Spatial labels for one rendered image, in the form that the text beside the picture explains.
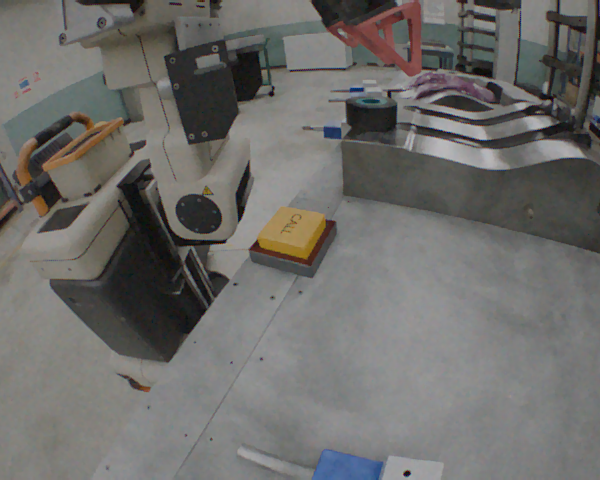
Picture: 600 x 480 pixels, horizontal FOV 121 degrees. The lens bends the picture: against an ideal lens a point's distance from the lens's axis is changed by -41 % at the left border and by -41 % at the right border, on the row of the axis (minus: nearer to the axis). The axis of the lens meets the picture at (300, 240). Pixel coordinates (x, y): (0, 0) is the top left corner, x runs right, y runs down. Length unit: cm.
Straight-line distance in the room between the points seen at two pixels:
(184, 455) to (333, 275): 23
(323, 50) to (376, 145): 677
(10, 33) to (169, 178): 544
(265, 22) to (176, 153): 814
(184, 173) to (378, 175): 35
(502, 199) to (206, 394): 41
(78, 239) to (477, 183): 68
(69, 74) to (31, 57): 88
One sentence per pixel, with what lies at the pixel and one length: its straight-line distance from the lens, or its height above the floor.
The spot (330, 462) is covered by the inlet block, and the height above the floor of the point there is 84.
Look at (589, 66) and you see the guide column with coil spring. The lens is 138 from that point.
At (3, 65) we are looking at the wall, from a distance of 564.
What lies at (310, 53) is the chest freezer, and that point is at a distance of 723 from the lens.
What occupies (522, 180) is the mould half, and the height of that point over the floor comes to 88.
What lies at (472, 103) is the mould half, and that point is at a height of 88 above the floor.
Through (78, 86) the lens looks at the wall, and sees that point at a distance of 598.
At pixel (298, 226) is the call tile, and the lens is 32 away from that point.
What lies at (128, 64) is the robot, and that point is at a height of 105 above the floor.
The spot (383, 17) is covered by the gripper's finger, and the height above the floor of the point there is 105.
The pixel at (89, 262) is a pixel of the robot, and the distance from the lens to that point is 64.
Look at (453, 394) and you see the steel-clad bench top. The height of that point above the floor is 80.
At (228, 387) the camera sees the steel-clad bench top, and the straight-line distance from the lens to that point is 27.
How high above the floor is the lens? 104
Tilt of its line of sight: 42 degrees down
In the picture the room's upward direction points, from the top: 9 degrees counter-clockwise
